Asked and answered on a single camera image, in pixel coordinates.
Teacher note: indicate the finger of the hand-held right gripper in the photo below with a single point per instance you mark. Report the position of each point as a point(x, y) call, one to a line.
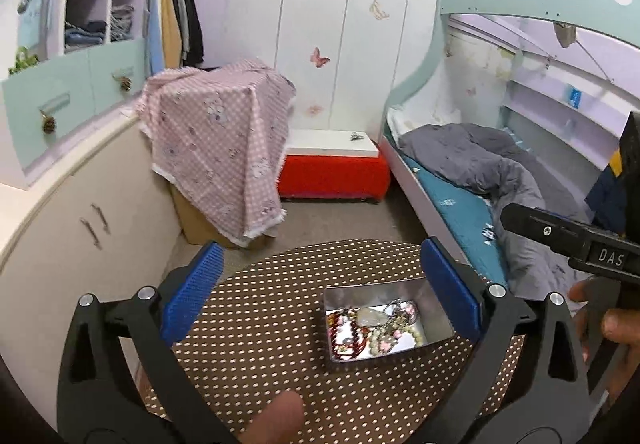
point(545, 231)

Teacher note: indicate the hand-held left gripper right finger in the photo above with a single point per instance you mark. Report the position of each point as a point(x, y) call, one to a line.
point(452, 289)

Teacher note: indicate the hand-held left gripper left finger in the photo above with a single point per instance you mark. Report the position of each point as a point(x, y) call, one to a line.
point(192, 294)

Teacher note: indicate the silver metal tin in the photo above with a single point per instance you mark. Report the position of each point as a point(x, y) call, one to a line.
point(435, 309)

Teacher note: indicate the pink flower jewelry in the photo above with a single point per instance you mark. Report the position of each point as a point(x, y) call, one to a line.
point(384, 348)

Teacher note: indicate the person's right hand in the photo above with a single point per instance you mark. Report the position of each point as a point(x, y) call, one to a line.
point(622, 324)

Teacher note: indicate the person's left hand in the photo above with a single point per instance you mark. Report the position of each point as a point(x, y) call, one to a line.
point(275, 419)

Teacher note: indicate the navy garment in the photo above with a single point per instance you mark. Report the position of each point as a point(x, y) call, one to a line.
point(605, 199)

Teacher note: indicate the cardboard box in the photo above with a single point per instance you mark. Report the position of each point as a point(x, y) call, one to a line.
point(192, 219)

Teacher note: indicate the teal bed sheet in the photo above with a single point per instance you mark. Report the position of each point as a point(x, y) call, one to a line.
point(450, 204)

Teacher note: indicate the brown polka dot tablecloth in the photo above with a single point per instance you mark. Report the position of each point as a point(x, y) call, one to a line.
point(280, 304)

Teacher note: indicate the grey duvet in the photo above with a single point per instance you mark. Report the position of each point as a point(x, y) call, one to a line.
point(480, 159)

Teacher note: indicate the blue box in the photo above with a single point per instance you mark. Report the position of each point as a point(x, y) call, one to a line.
point(575, 96)

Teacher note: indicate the beige cabinet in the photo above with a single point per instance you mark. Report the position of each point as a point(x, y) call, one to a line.
point(50, 274)

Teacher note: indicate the pink checked cloth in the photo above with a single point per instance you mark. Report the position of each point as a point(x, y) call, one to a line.
point(220, 134)

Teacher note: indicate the white pillow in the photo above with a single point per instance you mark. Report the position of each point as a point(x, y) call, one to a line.
point(425, 122)

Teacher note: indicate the red storage bench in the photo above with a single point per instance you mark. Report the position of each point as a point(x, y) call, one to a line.
point(330, 177)

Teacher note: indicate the small metal keys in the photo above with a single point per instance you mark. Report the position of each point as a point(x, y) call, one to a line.
point(357, 136)

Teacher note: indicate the hanging beige pouch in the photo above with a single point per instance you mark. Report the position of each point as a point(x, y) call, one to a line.
point(565, 34)

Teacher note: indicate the pinecone drawer pull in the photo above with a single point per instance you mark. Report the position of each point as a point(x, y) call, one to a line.
point(125, 84)
point(49, 125)

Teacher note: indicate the faint pink butterfly sticker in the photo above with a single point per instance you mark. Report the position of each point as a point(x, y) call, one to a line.
point(315, 110)

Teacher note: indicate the teal drawer unit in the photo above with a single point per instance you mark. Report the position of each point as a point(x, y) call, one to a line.
point(65, 84)

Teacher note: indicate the white wardrobe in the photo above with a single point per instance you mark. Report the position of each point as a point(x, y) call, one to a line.
point(350, 49)

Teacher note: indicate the light blue hanging garment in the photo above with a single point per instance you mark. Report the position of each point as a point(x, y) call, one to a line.
point(156, 34)

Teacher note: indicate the black hanging garment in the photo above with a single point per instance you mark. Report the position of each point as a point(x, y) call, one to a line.
point(194, 29)

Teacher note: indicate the yellow hanging garment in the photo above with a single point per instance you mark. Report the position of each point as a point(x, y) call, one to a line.
point(171, 29)

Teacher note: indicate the grey green hanging garment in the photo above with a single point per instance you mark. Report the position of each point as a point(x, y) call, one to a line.
point(181, 19)

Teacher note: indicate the beige butterfly sticker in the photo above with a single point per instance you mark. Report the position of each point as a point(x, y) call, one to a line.
point(379, 9)

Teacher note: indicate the folded grey clothes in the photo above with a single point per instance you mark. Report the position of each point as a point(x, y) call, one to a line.
point(122, 23)

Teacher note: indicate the folded blue jeans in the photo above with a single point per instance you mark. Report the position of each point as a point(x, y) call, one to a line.
point(85, 35)

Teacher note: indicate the green plant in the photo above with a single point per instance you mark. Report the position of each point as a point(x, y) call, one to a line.
point(21, 60)

